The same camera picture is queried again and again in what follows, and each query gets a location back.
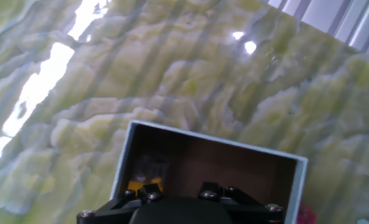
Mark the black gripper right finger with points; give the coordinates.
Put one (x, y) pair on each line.
(216, 192)

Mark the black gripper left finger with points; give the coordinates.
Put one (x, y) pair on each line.
(148, 193)

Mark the light blue gift box base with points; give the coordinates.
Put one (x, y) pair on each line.
(299, 186)

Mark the small pink toy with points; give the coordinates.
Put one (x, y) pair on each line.
(306, 215)

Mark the green marble pattern mat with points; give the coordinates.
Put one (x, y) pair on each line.
(140, 77)

